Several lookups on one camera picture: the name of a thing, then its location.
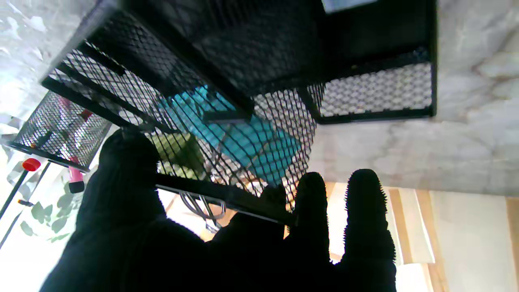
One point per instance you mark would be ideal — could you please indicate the black mesh desk organizer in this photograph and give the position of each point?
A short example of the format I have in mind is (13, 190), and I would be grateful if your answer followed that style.
(251, 48)

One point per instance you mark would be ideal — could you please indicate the pink and white pen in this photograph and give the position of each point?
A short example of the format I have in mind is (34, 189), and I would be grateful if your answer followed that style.
(76, 178)

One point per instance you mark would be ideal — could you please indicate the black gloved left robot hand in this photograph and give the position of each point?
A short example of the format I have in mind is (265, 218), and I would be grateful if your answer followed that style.
(227, 259)

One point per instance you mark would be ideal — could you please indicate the yellow binder clip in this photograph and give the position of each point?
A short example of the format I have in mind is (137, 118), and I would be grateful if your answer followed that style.
(178, 154)

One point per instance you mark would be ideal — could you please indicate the printed room backdrop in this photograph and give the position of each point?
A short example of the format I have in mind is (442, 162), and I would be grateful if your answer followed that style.
(446, 239)

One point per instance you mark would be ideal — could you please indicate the black mesh pen cup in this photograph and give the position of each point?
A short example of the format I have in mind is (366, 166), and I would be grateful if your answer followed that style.
(61, 129)

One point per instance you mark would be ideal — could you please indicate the thin metal stand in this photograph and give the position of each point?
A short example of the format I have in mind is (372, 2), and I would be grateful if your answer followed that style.
(14, 195)

